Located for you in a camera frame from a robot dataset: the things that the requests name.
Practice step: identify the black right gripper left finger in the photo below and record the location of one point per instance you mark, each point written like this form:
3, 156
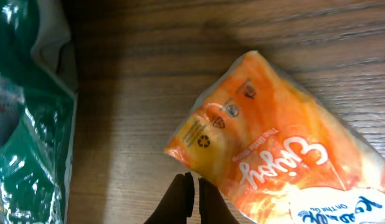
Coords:
177, 203

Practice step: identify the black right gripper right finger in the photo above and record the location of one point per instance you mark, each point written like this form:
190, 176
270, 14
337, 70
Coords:
212, 207

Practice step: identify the orange tissue pack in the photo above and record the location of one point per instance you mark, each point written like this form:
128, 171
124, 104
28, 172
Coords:
277, 153

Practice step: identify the green 3M gloves package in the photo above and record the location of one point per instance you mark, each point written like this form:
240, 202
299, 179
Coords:
38, 108

